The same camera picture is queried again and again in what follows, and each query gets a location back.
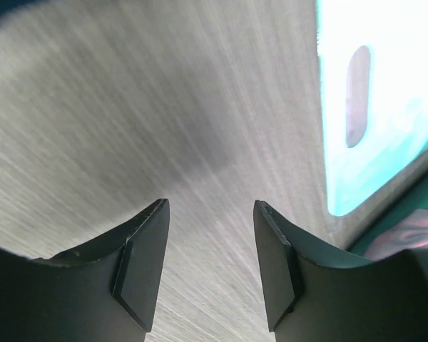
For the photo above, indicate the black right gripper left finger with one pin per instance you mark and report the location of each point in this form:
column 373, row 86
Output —
column 102, row 290

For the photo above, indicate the teal plastic bin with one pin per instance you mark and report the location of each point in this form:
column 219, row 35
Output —
column 415, row 198

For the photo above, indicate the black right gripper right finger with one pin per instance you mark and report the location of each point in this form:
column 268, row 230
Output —
column 314, row 291

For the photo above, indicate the teal instruction mat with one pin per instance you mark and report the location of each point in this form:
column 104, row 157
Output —
column 373, row 58

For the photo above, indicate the pink crumpled t shirt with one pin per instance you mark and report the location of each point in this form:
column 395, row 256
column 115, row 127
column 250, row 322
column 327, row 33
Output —
column 409, row 233

